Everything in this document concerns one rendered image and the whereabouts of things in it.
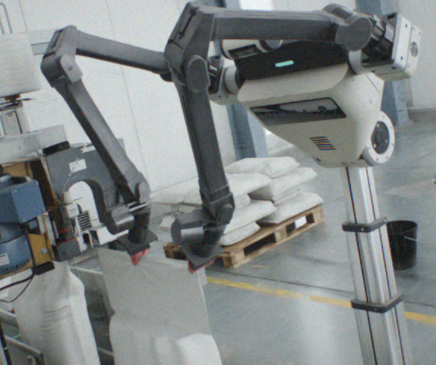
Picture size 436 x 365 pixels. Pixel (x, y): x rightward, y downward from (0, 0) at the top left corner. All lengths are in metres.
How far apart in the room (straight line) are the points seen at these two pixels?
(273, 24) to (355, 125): 0.48
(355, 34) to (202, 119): 0.37
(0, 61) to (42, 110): 4.07
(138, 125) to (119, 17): 1.22
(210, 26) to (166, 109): 6.09
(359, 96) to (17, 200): 0.90
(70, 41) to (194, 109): 0.47
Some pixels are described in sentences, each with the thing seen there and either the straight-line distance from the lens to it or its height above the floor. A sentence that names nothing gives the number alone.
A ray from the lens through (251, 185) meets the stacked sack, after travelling 4.75.
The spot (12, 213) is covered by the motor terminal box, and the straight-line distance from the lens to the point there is 1.60.
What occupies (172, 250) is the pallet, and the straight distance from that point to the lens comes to 5.15.
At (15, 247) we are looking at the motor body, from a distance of 1.67.
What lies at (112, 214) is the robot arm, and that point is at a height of 1.17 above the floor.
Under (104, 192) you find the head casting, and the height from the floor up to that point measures 1.17.
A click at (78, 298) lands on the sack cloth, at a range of 2.29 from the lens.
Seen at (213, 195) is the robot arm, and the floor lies 1.22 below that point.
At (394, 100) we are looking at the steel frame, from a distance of 10.08.
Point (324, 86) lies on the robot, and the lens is 1.56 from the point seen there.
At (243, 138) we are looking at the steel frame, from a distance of 7.89.
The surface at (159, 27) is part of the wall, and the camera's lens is 7.35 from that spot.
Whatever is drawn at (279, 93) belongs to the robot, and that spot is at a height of 1.39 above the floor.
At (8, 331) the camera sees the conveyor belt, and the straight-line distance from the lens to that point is 3.47.
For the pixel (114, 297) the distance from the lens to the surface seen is 1.99.
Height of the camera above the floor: 1.48
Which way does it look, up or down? 10 degrees down
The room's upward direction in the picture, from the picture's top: 12 degrees counter-clockwise
